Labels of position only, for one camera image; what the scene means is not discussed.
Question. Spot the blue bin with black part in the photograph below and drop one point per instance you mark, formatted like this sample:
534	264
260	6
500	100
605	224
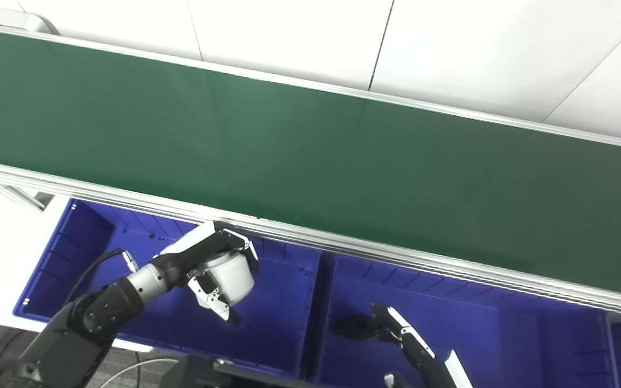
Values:
504	345

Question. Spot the black flanged part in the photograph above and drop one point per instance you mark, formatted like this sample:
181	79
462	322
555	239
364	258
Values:
351	327

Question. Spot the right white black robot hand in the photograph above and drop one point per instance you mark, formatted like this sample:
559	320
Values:
418	350

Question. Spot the empty blue plastic bin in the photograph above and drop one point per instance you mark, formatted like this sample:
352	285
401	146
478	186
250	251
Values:
273	323

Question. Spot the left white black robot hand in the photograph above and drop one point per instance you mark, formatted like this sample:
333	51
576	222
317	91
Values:
192	256

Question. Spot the white cylindrical part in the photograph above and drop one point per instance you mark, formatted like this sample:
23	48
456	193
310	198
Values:
232	277

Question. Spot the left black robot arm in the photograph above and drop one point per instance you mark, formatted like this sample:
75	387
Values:
95	315

